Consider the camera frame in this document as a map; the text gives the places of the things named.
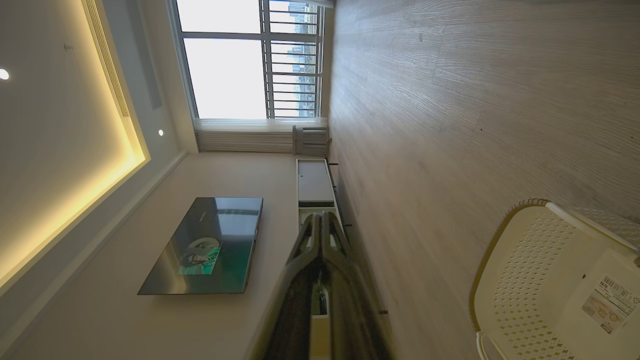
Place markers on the white label sticker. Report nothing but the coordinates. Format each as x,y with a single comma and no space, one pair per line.
610,304

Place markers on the wall-mounted flat television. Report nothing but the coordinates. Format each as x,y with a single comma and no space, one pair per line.
210,245

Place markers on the small grey side table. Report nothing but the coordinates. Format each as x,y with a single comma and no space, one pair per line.
311,142

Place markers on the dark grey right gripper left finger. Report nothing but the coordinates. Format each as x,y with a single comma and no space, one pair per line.
287,310

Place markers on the grey balcony window railing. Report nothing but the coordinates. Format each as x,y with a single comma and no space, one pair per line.
292,65

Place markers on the low cream TV cabinet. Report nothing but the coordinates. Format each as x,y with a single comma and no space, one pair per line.
315,182

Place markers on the beige curtain beside side table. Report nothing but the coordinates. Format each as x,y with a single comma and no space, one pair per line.
240,135

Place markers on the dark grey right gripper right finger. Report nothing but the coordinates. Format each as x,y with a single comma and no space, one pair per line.
352,310

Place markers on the cream plastic laundry basket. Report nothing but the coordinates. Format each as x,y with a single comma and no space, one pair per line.
530,280

